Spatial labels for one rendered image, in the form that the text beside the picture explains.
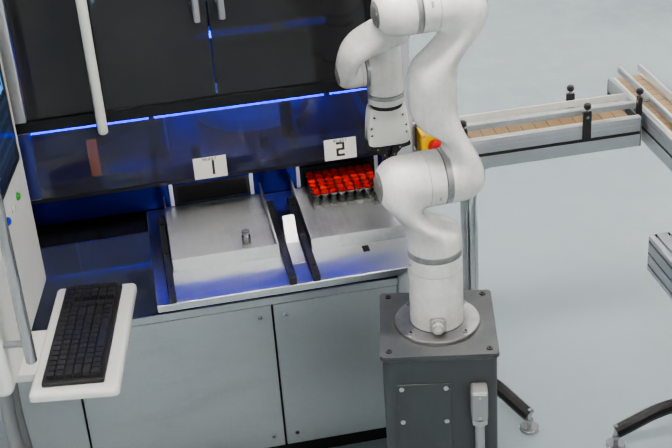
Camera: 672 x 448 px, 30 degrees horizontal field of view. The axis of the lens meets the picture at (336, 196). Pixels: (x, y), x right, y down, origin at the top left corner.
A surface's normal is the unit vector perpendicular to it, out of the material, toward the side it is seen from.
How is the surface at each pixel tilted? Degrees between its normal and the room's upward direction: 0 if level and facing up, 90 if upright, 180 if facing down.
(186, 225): 0
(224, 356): 90
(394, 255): 0
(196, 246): 0
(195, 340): 90
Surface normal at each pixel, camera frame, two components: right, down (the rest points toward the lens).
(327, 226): -0.07, -0.88
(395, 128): 0.24, 0.48
